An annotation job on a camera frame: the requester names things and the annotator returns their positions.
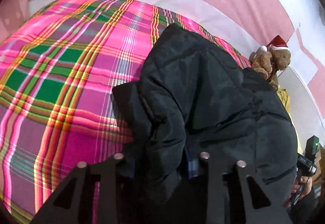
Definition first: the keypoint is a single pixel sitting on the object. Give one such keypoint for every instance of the person's right hand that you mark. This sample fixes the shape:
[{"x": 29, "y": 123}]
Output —
[{"x": 302, "y": 187}]

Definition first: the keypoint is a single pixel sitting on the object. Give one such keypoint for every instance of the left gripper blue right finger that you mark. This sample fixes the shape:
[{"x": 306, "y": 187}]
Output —
[{"x": 192, "y": 162}]

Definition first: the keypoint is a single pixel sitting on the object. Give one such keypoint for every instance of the black hooded jacket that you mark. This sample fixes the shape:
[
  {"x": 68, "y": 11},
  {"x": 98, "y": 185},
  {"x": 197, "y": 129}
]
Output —
[{"x": 191, "y": 93}]

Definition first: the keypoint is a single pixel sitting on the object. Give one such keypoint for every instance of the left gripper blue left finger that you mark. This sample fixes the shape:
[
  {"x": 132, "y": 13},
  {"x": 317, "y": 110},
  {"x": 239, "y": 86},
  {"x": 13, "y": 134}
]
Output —
[{"x": 130, "y": 167}]

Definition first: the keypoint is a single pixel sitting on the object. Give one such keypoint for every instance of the pink plaid bed sheet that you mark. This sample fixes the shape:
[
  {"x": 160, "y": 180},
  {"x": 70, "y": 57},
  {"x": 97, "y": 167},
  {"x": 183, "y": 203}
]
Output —
[{"x": 57, "y": 74}]

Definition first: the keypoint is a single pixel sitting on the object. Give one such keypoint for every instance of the brown teddy bear santa hat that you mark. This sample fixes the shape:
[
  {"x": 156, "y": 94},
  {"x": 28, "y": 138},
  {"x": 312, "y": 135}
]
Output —
[{"x": 270, "y": 59}]

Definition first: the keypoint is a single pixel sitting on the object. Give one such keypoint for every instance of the yellow cloth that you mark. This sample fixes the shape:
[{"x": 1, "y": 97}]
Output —
[{"x": 284, "y": 98}]

